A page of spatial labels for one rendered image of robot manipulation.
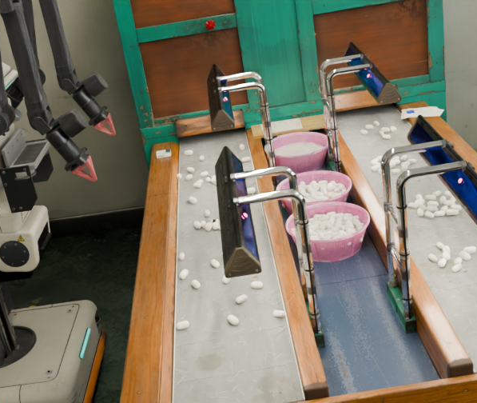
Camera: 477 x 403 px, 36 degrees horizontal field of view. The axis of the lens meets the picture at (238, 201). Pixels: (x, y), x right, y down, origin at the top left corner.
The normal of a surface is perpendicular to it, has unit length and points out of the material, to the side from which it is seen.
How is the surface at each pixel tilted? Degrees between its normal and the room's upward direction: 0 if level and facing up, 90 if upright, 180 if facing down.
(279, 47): 90
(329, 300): 0
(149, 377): 0
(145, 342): 0
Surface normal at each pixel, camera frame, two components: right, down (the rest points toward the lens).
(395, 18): 0.06, 0.41
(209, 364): -0.15, -0.90
